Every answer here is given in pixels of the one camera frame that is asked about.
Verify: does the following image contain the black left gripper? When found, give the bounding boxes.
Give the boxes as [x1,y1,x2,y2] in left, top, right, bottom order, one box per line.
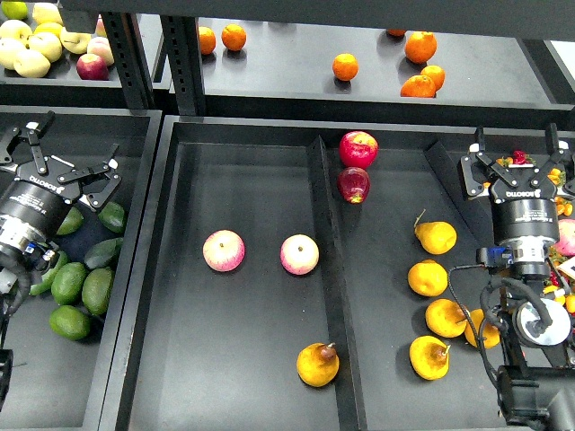
[1,110,122,252]

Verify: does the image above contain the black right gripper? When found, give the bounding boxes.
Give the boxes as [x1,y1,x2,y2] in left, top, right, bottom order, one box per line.
[459,123,574,278]

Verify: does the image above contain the yellow pear with brown top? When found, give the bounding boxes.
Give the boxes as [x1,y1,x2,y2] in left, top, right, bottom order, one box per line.
[296,343,340,388]

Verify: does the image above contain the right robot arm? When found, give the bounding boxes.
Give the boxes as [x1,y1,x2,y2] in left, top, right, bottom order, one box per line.
[453,124,574,430]

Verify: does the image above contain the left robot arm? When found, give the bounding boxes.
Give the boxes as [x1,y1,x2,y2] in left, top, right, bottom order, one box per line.
[1,110,121,339]

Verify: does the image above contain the dark green avocado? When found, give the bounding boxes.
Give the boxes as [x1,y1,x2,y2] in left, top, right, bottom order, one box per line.
[98,201,128,233]

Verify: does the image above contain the yellow pear upper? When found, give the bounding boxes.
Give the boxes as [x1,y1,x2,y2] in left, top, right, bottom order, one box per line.
[413,209,457,255]

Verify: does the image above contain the yellow pear right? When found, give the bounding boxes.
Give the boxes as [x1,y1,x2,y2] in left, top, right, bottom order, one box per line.
[464,309,500,349]

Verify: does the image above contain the red cherry tomato cluster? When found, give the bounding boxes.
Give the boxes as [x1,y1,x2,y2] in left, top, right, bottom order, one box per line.
[512,150,536,165]

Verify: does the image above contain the yellow tomato cluster left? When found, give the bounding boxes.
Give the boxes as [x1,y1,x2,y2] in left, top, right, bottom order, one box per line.
[496,156,514,168]

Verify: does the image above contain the orange cherry tomato cluster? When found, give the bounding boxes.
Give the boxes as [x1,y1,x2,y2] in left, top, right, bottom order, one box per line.
[549,168,573,216]

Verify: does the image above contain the pink apple far right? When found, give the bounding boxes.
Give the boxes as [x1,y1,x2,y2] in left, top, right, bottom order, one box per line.
[553,219,575,257]

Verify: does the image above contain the pink apple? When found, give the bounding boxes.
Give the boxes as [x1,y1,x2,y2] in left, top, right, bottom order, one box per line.
[280,234,319,276]
[202,230,245,272]
[553,219,575,257]

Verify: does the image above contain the red apple on shelf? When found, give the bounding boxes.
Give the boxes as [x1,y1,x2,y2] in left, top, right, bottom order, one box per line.
[76,53,109,81]

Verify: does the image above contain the pale yellow apple front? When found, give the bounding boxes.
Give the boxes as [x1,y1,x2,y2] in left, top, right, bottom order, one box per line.
[13,49,50,78]

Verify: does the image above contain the orange behind front right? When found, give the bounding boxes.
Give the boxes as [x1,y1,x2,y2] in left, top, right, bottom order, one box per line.
[420,65,446,92]

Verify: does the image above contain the orange front right shelf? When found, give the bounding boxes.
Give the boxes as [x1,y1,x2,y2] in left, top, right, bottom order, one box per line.
[400,75,436,98]

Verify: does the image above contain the orange shelf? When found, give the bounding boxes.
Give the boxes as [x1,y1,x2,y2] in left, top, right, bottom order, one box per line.
[404,31,438,64]
[332,53,359,82]
[400,75,436,98]
[221,23,247,52]

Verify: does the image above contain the orange top right shelf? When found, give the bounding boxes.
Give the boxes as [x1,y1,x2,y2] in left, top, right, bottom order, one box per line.
[404,31,438,64]

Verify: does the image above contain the bright red apple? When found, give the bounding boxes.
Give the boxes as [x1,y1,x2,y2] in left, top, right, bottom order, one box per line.
[339,131,379,170]

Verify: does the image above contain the dark red apple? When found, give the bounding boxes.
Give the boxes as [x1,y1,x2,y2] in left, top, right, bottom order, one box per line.
[337,167,371,205]

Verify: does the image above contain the pink apple left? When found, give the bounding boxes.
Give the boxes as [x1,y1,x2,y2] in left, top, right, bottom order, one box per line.
[202,230,245,272]

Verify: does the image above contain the orange centre shelf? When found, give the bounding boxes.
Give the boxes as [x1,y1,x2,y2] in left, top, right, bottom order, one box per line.
[332,53,359,82]

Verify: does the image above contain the orange left shelf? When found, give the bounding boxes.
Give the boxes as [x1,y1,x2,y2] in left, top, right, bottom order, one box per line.
[221,23,247,52]

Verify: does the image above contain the black centre divider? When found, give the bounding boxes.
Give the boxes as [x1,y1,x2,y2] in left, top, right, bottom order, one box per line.
[306,136,367,430]

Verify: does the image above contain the black shelf post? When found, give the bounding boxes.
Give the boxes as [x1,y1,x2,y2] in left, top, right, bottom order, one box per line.
[160,15,207,117]

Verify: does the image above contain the orange beside post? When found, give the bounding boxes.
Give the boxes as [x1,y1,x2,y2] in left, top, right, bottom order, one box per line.
[198,26,217,56]

